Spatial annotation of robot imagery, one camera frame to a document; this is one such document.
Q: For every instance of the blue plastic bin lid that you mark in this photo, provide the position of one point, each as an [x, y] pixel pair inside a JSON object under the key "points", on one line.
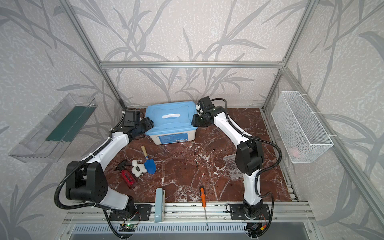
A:
{"points": [[171, 118]]}

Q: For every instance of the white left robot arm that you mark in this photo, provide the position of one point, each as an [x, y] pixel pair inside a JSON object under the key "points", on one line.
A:
{"points": [[85, 183]]}

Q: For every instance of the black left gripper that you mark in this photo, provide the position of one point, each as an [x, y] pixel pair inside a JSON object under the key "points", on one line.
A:
{"points": [[146, 124]]}

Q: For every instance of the white molecule model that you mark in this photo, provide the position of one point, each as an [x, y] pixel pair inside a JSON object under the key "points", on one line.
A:
{"points": [[138, 169]]}

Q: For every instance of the aluminium frame profile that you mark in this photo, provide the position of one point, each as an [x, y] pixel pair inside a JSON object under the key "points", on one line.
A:
{"points": [[370, 194]]}

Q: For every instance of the clear test tube rack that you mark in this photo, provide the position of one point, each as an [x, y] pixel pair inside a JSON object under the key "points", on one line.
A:
{"points": [[231, 168]]}

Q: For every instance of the orange handled screwdriver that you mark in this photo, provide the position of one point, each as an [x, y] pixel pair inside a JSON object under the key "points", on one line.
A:
{"points": [[204, 204]]}

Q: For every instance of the clear wall shelf green mat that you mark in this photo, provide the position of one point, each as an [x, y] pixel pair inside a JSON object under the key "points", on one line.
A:
{"points": [[48, 141]]}

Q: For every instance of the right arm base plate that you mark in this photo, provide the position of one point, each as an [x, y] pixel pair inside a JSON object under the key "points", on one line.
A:
{"points": [[240, 211]]}

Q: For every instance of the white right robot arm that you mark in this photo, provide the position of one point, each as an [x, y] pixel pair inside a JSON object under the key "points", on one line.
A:
{"points": [[249, 157]]}

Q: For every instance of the white plastic storage bin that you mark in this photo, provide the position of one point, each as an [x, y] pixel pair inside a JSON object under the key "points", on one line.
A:
{"points": [[174, 136]]}

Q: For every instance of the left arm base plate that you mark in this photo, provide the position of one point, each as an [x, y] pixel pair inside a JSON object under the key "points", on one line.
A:
{"points": [[141, 213]]}

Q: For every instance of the grey teal bar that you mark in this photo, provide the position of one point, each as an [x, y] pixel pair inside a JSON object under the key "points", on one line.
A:
{"points": [[159, 205]]}

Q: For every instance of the green circuit board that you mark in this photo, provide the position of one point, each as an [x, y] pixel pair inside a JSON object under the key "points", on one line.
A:
{"points": [[127, 227]]}

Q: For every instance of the red black lighter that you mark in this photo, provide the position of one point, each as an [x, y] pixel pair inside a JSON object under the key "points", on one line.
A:
{"points": [[126, 175]]}

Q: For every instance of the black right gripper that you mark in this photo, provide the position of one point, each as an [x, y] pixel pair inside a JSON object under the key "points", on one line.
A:
{"points": [[196, 120]]}

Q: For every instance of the wooden handled blue brush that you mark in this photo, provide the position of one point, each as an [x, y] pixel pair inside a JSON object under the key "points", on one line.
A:
{"points": [[150, 163]]}

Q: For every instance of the white wire mesh basket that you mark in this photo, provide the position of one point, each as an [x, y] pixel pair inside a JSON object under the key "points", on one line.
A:
{"points": [[302, 134]]}

